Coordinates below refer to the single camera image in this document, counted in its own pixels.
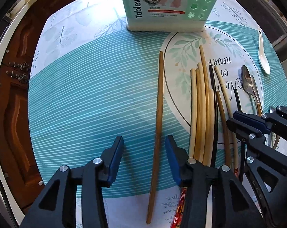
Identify mint green tableware holder box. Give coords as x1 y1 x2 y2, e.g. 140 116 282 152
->
123 0 217 32

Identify red patterned chopstick end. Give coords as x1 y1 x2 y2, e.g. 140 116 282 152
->
170 187 187 228

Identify black chopstick gold band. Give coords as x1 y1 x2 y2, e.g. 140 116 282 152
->
209 65 218 168

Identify cream chopstick red end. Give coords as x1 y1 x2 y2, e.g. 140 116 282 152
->
214 66 239 178

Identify brown wooden kitchen cabinets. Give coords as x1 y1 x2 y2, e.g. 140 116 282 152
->
0 0 75 216

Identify tan bamboo chopstick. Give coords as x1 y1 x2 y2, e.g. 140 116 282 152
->
194 68 203 162

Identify teal striped table mat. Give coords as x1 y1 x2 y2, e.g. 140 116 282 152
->
28 0 287 227

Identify white ceramic spoon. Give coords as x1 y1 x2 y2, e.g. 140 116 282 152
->
257 27 270 75

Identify long brown wooden chopstick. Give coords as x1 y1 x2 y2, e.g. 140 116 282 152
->
146 51 164 224

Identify steel fork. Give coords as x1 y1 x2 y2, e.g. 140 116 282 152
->
251 74 281 150

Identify steel spoon wooden handle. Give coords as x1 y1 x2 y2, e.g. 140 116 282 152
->
241 65 257 108

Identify long bamboo chopstick black band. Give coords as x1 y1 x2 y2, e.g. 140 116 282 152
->
199 45 209 133

